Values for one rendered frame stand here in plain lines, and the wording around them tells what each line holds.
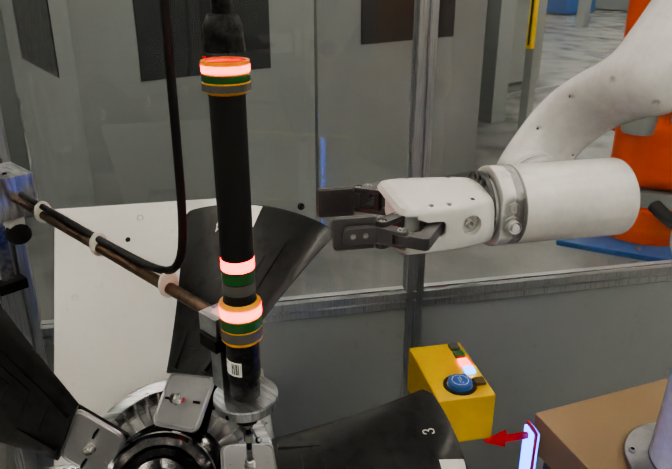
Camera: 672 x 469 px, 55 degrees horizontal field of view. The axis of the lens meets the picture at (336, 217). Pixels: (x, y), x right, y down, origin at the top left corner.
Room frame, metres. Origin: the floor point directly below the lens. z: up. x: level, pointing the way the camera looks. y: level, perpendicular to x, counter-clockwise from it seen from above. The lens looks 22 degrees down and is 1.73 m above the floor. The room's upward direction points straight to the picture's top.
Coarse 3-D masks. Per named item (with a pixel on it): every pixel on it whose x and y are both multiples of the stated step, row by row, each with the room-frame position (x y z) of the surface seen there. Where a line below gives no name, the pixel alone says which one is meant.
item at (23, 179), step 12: (0, 168) 1.02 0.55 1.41; (12, 168) 1.02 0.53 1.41; (0, 180) 0.97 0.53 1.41; (12, 180) 0.98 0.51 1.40; (24, 180) 0.99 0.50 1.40; (0, 192) 0.96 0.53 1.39; (12, 192) 0.98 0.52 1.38; (24, 192) 0.99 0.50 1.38; (0, 204) 0.96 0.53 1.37; (12, 204) 0.97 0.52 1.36; (0, 216) 0.96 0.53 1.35; (12, 216) 0.97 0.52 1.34; (24, 216) 0.99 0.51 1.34
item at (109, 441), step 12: (72, 420) 0.58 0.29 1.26; (84, 420) 0.58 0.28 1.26; (96, 420) 0.57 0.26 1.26; (72, 432) 0.58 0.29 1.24; (84, 432) 0.58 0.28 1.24; (108, 432) 0.57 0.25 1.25; (120, 432) 0.57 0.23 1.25; (72, 444) 0.59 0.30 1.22; (84, 444) 0.58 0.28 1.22; (96, 444) 0.58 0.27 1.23; (108, 444) 0.57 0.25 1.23; (120, 444) 0.57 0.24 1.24; (72, 456) 0.59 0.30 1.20; (84, 456) 0.58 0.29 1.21; (96, 456) 0.58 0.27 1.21; (108, 456) 0.58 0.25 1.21; (84, 468) 0.59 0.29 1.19; (96, 468) 0.58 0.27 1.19
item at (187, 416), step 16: (176, 384) 0.65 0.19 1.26; (192, 384) 0.63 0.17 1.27; (208, 384) 0.62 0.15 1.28; (160, 400) 0.64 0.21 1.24; (192, 400) 0.61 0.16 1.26; (208, 400) 0.60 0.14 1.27; (160, 416) 0.63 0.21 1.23; (176, 416) 0.61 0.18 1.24; (192, 416) 0.60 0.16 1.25; (192, 432) 0.58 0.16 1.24
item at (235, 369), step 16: (224, 0) 0.57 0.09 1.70; (208, 16) 0.57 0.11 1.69; (224, 16) 0.57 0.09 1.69; (208, 32) 0.57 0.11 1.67; (224, 32) 0.56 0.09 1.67; (240, 32) 0.57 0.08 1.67; (208, 48) 0.57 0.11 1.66; (224, 48) 0.56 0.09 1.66; (240, 48) 0.57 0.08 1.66; (240, 352) 0.56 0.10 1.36; (256, 352) 0.57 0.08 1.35; (240, 368) 0.56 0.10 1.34; (256, 368) 0.57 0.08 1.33; (240, 384) 0.57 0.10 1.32; (256, 384) 0.57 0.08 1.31; (240, 400) 0.57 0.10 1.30
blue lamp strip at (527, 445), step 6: (528, 432) 0.65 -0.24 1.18; (528, 438) 0.65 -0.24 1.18; (522, 444) 0.66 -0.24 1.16; (528, 444) 0.65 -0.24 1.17; (522, 450) 0.66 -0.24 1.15; (528, 450) 0.64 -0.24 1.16; (522, 456) 0.66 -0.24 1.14; (528, 456) 0.64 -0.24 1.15; (522, 462) 0.65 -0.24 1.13; (528, 462) 0.64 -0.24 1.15; (522, 468) 0.65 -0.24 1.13; (528, 468) 0.64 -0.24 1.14
